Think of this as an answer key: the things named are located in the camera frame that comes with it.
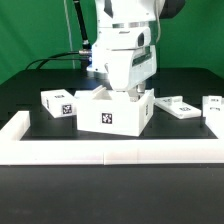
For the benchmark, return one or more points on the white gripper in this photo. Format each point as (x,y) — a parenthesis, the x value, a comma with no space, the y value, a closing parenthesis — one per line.
(129,68)

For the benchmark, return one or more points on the white cabinet door panel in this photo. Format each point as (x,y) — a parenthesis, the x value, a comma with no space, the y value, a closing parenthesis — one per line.
(177,107)
(213,112)

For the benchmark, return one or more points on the white cabinet body box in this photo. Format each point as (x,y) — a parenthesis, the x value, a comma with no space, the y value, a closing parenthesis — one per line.
(108,111)

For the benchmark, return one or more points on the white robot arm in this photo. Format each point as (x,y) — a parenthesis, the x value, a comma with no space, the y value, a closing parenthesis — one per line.
(128,25)

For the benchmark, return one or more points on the small white cabinet top block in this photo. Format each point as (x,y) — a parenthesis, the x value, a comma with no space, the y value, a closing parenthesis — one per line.
(59,103)

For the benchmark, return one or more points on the white U-shaped obstacle frame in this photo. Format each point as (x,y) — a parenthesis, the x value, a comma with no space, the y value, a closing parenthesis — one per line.
(15,151)

